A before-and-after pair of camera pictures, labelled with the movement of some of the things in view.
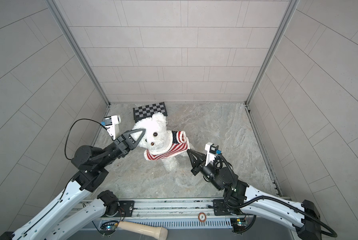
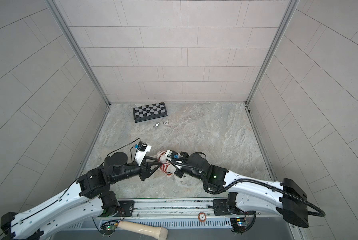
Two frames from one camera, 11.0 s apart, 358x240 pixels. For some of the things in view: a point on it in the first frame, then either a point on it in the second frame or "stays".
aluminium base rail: x=181 y=208 stays
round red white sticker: x=202 y=216 stays
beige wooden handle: x=156 y=232 stays
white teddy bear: x=157 y=136 to x=167 y=168
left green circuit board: x=109 y=228 stays
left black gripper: x=122 y=145 to x=144 y=170
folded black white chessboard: x=140 y=113 stays
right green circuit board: x=239 y=224 stays
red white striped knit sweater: x=179 y=143 to x=166 y=166
